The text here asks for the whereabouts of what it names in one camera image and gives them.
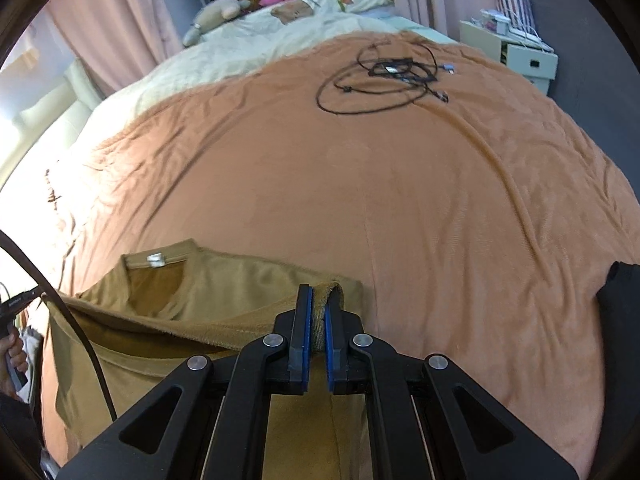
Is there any orange blanket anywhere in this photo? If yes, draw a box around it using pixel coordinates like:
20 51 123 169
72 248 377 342
37 30 640 480

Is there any brown printed t-shirt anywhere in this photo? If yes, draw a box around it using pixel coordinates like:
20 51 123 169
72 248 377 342
42 240 373 480

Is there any striped bag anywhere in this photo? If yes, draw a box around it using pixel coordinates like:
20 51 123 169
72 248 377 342
490 0 536 36

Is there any black folded garment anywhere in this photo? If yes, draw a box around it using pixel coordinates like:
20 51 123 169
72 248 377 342
596 261 640 361

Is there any person's left hand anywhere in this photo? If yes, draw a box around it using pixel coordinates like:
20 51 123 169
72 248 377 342
0 329 26 386

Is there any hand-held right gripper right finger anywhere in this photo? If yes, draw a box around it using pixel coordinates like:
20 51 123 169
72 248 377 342
324 302 581 480

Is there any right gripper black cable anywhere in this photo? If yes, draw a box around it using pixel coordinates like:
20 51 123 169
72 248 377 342
0 229 118 423

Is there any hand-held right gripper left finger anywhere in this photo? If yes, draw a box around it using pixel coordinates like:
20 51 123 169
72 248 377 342
57 284 315 480

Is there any beige plush toy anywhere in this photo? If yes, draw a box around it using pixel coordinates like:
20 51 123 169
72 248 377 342
182 0 251 48

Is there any cream headboard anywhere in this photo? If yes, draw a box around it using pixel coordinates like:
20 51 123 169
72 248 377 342
0 57 108 181

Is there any cream bear print quilt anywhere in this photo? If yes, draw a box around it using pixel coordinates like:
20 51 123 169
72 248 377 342
197 0 451 61

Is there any cream duvet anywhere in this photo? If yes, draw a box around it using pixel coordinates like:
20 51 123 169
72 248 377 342
87 10 281 133

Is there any black cable tangle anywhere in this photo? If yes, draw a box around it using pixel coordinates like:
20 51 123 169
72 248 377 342
316 42 457 116

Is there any white nightstand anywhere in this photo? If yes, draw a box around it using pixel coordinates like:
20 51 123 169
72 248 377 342
459 19 560 95

